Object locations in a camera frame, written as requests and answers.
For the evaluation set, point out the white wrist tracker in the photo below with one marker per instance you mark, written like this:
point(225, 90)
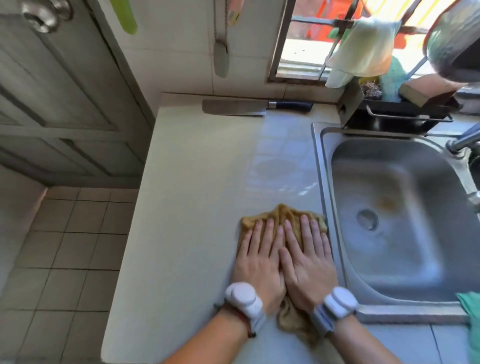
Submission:
point(337, 302)
point(243, 296)

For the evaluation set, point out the brown sponge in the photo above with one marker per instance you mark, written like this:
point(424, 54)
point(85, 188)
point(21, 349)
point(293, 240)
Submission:
point(427, 90)

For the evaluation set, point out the person's left forearm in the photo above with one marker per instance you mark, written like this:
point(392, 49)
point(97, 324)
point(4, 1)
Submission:
point(213, 343)

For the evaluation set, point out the metal faucet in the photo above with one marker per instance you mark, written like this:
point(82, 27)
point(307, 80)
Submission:
point(463, 139)

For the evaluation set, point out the metal door knob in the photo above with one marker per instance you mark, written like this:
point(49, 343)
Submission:
point(45, 15)

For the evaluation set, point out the steel wool scrubber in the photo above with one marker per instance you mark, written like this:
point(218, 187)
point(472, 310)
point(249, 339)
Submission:
point(371, 90)

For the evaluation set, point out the metal bowl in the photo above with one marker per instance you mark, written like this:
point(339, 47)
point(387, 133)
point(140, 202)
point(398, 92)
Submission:
point(455, 37)

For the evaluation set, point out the green cloth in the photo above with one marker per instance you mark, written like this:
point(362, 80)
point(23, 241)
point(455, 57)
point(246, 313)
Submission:
point(472, 326)

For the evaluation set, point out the pale hanging rag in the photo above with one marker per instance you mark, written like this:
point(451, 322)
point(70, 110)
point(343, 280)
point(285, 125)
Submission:
point(365, 47)

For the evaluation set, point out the pink hanging utensil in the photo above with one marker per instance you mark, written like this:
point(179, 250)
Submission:
point(235, 11)

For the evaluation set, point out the green hanging utensil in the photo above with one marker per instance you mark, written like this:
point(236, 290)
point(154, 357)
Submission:
point(125, 17)

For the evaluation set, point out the person's right little finger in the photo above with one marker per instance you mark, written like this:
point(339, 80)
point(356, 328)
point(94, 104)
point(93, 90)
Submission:
point(327, 247)

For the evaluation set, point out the person's right forearm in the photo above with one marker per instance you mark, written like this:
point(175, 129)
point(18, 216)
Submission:
point(362, 345)

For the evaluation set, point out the person's left little finger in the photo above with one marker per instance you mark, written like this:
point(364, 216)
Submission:
point(244, 244)

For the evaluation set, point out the person's right middle finger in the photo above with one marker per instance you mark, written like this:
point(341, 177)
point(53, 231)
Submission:
point(307, 234)

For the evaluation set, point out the teal scrub cloth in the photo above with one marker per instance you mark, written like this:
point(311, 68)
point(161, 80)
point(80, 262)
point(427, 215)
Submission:
point(393, 78)

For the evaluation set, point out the grey hanging utensil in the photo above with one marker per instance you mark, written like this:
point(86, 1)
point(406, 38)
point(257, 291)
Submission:
point(221, 56)

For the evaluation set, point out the stainless steel sink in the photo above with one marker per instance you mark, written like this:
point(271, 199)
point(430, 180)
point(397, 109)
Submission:
point(393, 225)

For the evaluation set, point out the person's right thumb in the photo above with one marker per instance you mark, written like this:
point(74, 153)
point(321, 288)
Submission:
point(287, 266)

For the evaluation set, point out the tan cleaning cloth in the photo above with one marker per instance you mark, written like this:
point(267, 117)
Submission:
point(279, 215)

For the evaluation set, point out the person's right hand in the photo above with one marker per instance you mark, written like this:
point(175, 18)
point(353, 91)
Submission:
point(313, 275)

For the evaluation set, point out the person's left middle finger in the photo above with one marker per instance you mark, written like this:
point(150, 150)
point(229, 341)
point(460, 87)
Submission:
point(268, 237)

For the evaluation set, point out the person's left hand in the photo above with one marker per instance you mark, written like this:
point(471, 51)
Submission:
point(258, 272)

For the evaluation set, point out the black sink caddy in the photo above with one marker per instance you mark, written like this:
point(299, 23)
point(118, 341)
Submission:
point(390, 116)

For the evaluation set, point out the grey panelled door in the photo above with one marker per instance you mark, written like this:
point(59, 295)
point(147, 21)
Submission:
point(63, 97)

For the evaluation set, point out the window frame with bars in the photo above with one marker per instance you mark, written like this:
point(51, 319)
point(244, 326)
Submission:
point(285, 41)

